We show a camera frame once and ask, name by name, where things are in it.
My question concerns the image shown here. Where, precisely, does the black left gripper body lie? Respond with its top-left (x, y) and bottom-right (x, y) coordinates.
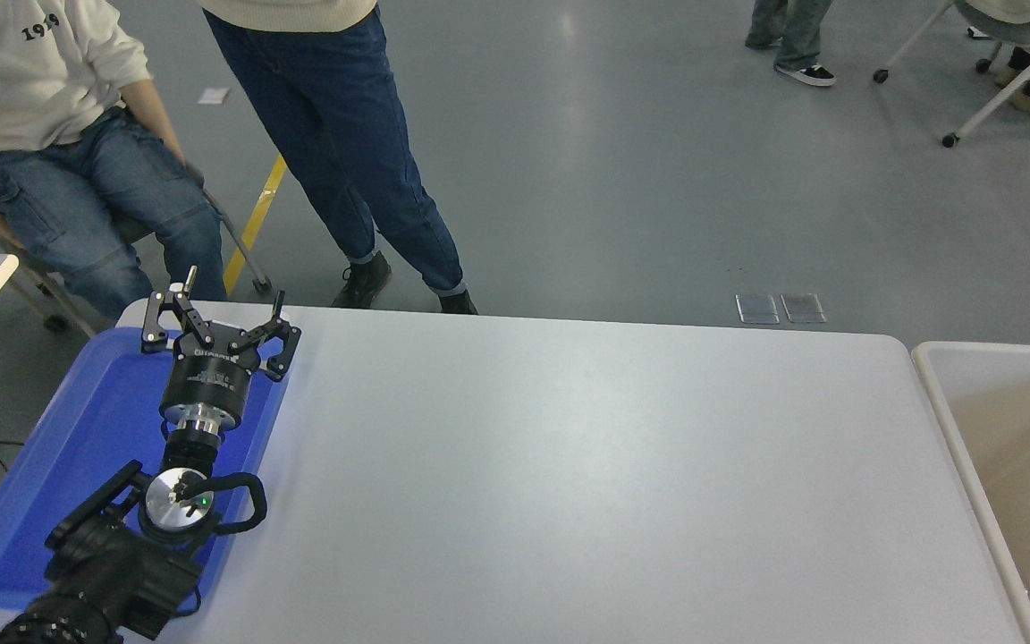
top-left (160, 320), bottom-right (261, 414)

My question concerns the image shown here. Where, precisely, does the blue plastic tray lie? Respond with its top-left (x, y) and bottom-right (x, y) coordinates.
top-left (0, 326), bottom-right (291, 614)

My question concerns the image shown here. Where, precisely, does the grey office chair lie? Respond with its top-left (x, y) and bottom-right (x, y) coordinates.
top-left (0, 161), bottom-right (273, 339)

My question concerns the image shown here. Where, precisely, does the silver floor plate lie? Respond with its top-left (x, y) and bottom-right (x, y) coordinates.
top-left (781, 292), bottom-right (827, 323)
top-left (736, 292), bottom-right (781, 324)

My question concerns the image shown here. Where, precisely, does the white wheeled chair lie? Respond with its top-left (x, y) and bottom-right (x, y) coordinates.
top-left (873, 0), bottom-right (1030, 149)

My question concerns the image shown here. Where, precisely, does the large pale bin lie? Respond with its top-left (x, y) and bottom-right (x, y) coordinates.
top-left (913, 340), bottom-right (1030, 644)

